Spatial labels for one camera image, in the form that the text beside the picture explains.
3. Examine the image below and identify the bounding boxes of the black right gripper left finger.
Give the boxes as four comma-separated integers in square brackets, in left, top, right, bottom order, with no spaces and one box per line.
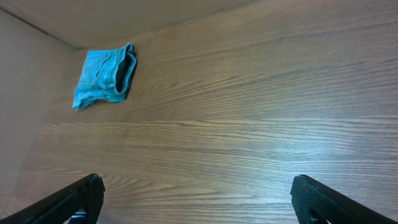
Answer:
[1,174,105,224]

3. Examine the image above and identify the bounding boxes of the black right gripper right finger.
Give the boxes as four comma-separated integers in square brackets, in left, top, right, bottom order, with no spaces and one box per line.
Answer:
[290,175,397,224]

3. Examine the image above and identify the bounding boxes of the light blue denim jeans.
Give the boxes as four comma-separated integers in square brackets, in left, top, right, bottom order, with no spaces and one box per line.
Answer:
[72,42,137,110]

